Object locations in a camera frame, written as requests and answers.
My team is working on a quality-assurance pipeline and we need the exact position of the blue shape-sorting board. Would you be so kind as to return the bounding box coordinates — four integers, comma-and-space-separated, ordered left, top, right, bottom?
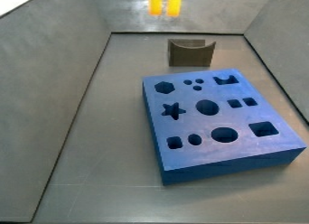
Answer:
141, 69, 306, 185

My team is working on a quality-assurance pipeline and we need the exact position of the yellow double-square peg object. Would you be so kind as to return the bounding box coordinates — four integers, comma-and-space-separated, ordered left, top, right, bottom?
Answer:
148, 0, 182, 17

